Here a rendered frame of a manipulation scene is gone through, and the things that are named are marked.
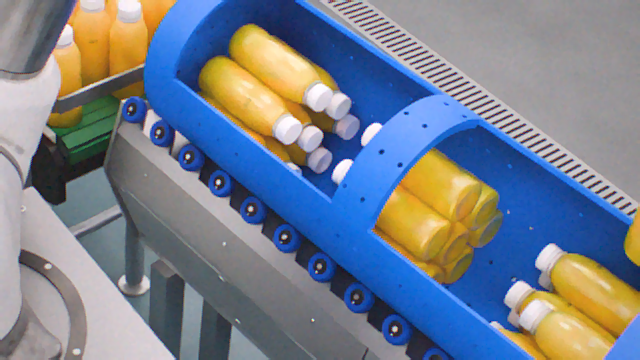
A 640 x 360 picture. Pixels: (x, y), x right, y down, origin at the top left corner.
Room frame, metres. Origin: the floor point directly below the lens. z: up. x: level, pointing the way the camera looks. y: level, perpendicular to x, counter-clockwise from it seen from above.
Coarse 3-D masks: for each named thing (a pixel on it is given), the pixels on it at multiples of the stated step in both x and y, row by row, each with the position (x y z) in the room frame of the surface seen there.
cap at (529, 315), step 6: (534, 300) 0.92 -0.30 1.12; (528, 306) 0.91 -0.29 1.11; (534, 306) 0.91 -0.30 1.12; (540, 306) 0.92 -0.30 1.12; (546, 306) 0.92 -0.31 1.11; (528, 312) 0.91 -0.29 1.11; (534, 312) 0.91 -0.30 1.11; (540, 312) 0.91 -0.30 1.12; (522, 318) 0.90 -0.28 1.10; (528, 318) 0.90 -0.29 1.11; (534, 318) 0.90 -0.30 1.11; (522, 324) 0.90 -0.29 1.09; (528, 324) 0.90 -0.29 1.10; (528, 330) 0.90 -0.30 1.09
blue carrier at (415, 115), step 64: (192, 0) 1.32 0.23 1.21; (256, 0) 1.45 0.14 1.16; (192, 64) 1.35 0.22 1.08; (320, 64) 1.42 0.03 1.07; (384, 64) 1.32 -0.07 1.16; (192, 128) 1.21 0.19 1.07; (384, 128) 1.09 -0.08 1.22; (448, 128) 1.09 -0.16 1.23; (256, 192) 1.13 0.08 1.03; (320, 192) 1.05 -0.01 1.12; (384, 192) 1.01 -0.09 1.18; (512, 192) 1.17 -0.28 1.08; (576, 192) 1.09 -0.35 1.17; (384, 256) 0.96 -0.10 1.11; (512, 256) 1.12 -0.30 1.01; (448, 320) 0.89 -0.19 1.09
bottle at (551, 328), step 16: (544, 320) 0.89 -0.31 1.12; (560, 320) 0.89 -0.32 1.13; (576, 320) 0.89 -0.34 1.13; (544, 336) 0.87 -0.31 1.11; (560, 336) 0.87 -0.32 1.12; (576, 336) 0.86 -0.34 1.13; (592, 336) 0.87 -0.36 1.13; (544, 352) 0.87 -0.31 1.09; (560, 352) 0.85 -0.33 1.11; (576, 352) 0.85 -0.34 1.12; (592, 352) 0.85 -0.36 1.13
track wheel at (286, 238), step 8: (288, 224) 1.13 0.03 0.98; (280, 232) 1.12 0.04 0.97; (288, 232) 1.12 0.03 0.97; (296, 232) 1.12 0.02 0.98; (280, 240) 1.11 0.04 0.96; (288, 240) 1.11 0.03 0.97; (296, 240) 1.11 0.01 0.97; (280, 248) 1.10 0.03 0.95; (288, 248) 1.10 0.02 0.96; (296, 248) 1.10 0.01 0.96
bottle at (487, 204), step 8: (440, 152) 1.18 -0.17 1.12; (448, 160) 1.16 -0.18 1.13; (472, 176) 1.13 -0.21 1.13; (488, 192) 1.10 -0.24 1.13; (496, 192) 1.12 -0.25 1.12; (480, 200) 1.09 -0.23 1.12; (488, 200) 1.10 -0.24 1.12; (496, 200) 1.12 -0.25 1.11; (480, 208) 1.09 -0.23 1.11; (488, 208) 1.11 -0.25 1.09; (472, 216) 1.08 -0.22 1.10; (480, 216) 1.10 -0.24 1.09; (488, 216) 1.11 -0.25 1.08; (464, 224) 1.08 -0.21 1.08; (472, 224) 1.08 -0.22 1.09; (480, 224) 1.10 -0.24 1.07
